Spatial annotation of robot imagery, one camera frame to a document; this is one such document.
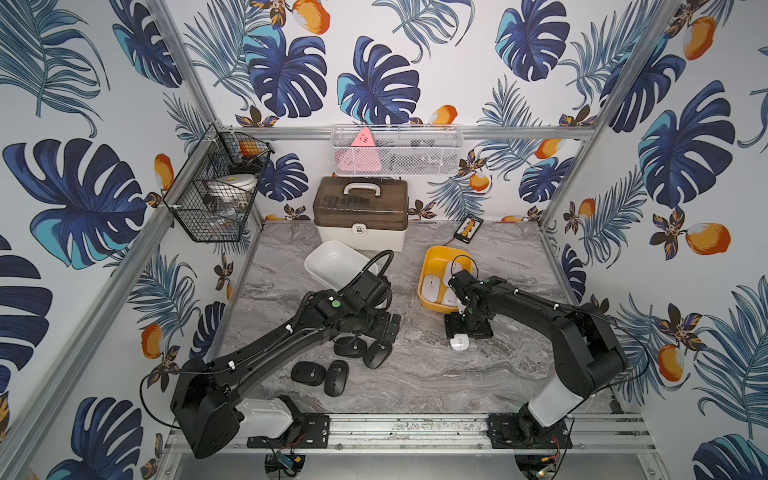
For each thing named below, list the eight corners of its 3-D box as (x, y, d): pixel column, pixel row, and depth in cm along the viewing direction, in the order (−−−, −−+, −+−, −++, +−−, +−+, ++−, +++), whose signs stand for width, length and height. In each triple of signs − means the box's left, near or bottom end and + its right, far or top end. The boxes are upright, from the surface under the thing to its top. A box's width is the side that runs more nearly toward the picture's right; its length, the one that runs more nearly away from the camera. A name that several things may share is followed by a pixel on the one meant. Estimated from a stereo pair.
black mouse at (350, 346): (335, 356, 89) (333, 352, 86) (336, 340, 92) (335, 336, 89) (366, 356, 89) (365, 352, 86) (366, 340, 92) (366, 336, 89)
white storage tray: (297, 271, 108) (293, 260, 104) (328, 244, 116) (326, 233, 112) (334, 297, 102) (332, 287, 97) (364, 267, 110) (363, 256, 105)
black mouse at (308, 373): (292, 385, 84) (289, 381, 81) (296, 365, 87) (293, 361, 85) (324, 385, 84) (322, 382, 81) (326, 365, 87) (325, 361, 85)
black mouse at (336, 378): (324, 396, 82) (323, 393, 80) (328, 363, 88) (327, 360, 85) (346, 396, 82) (345, 393, 80) (349, 363, 88) (348, 360, 85)
